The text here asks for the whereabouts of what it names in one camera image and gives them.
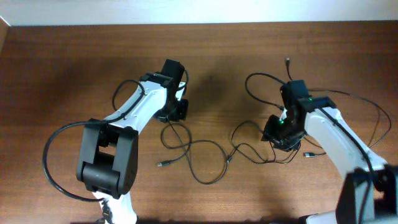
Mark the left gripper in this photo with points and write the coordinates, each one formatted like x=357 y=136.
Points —
x=181 y=114

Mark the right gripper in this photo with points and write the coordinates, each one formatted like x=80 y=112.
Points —
x=270 y=133

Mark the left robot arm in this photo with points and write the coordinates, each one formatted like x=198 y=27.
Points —
x=107 y=163

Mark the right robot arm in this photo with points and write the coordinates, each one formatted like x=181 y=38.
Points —
x=369 y=192

